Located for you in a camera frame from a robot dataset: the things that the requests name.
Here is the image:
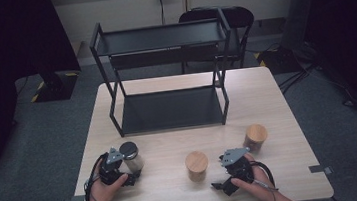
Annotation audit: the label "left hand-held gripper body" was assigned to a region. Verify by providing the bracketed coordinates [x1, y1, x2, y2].
[96, 145, 131, 187]

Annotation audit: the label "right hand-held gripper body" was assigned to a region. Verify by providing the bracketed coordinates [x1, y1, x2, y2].
[219, 145, 256, 187]

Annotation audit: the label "glass jar with black lid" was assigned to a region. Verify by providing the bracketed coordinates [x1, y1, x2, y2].
[118, 140, 146, 175]

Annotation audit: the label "pale jar with wooden lid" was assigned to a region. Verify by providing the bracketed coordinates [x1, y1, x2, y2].
[183, 149, 211, 184]

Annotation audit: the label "brown jar with wooden lid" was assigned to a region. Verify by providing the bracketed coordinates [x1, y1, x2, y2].
[241, 122, 270, 154]

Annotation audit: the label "black metal shelf rack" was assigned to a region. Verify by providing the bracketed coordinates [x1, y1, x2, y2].
[86, 7, 242, 141]

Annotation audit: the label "person's left hand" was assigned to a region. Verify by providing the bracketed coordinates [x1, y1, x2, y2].
[86, 167, 132, 201]

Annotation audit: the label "person's right hand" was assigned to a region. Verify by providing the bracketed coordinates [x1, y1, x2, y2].
[227, 149, 279, 201]

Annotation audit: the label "grey tape strip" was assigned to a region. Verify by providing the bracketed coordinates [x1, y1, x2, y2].
[61, 194, 87, 201]
[307, 163, 335, 177]

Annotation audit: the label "black stand base yellow tape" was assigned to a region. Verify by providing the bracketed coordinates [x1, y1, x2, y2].
[27, 68, 83, 105]
[254, 45, 302, 77]

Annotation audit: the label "black chair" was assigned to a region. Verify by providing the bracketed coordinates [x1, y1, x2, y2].
[175, 1, 260, 76]

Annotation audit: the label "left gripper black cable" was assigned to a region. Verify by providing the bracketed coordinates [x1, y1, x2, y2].
[80, 152, 115, 201]

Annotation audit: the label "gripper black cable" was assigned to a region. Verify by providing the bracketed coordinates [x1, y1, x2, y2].
[80, 152, 115, 201]
[248, 158, 280, 201]

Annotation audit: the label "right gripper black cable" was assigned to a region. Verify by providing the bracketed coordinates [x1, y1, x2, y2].
[248, 158, 280, 201]

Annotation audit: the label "black floor cables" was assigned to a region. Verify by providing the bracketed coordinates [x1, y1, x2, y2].
[274, 43, 357, 115]

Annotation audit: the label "black power cable at outlet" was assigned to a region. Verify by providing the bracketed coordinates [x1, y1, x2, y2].
[157, 0, 168, 27]

